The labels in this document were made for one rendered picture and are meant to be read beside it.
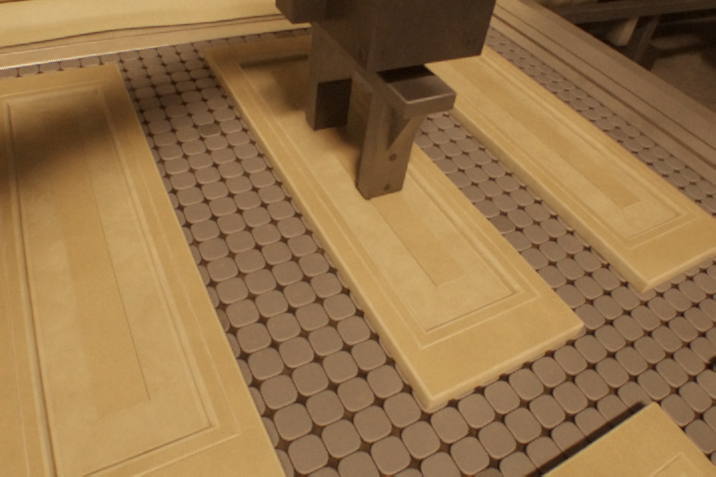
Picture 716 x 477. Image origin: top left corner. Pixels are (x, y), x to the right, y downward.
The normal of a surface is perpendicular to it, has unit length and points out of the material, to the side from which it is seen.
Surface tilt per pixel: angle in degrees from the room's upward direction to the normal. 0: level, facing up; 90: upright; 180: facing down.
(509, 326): 0
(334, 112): 90
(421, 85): 0
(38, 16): 58
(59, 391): 11
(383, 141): 90
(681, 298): 0
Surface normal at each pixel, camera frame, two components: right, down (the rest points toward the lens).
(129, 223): 0.29, -0.78
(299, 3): 0.47, 0.62
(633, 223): 0.21, -0.62
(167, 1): 0.44, 0.11
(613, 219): -0.05, -0.69
